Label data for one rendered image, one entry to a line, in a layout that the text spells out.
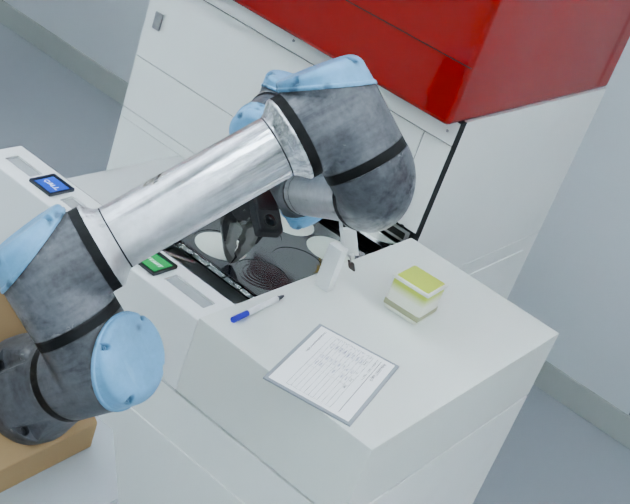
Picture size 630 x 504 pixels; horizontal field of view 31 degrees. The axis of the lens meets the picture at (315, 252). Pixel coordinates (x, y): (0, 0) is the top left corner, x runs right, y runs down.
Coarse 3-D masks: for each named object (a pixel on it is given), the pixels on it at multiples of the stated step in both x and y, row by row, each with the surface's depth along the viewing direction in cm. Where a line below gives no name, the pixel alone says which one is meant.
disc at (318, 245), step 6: (312, 240) 224; (318, 240) 225; (324, 240) 226; (330, 240) 226; (336, 240) 227; (312, 246) 222; (318, 246) 223; (324, 246) 223; (312, 252) 220; (318, 252) 220; (324, 252) 221; (348, 258) 222; (354, 258) 223
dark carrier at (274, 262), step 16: (208, 224) 216; (240, 224) 220; (320, 224) 231; (192, 240) 209; (272, 240) 219; (288, 240) 221; (304, 240) 223; (208, 256) 206; (256, 256) 211; (272, 256) 213; (288, 256) 215; (304, 256) 217; (224, 272) 203; (240, 272) 205; (256, 272) 206; (272, 272) 208; (288, 272) 210; (304, 272) 212; (256, 288) 201; (272, 288) 203
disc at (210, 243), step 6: (198, 234) 211; (204, 234) 212; (210, 234) 213; (216, 234) 214; (198, 240) 209; (204, 240) 210; (210, 240) 211; (216, 240) 212; (198, 246) 207; (204, 246) 208; (210, 246) 209; (216, 246) 210; (222, 246) 210; (204, 252) 206; (210, 252) 207; (216, 252) 208; (222, 252) 208; (222, 258) 206
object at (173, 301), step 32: (0, 160) 199; (32, 160) 203; (0, 192) 198; (32, 192) 193; (0, 224) 200; (128, 288) 184; (160, 288) 180; (192, 288) 184; (160, 320) 181; (192, 320) 176
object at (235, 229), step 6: (234, 228) 200; (240, 228) 201; (228, 234) 200; (234, 234) 201; (240, 234) 201; (222, 240) 202; (228, 240) 201; (234, 240) 202; (228, 246) 202; (234, 246) 202; (228, 252) 203; (234, 252) 203; (228, 258) 204; (234, 258) 204
